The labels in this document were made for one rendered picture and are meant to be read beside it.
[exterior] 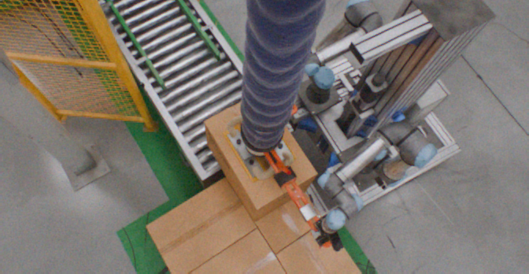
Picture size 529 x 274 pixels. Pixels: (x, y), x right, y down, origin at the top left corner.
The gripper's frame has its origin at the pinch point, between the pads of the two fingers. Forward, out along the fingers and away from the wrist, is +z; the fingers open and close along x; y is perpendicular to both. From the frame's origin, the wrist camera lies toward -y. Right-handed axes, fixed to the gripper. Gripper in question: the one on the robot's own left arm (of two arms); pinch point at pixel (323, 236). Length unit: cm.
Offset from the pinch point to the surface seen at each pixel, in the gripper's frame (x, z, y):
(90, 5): 46, -45, 147
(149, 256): 89, 121, 59
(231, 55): -31, 58, 146
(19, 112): 104, 3, 141
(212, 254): 50, 67, 29
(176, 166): 40, 120, 110
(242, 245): 31, 66, 24
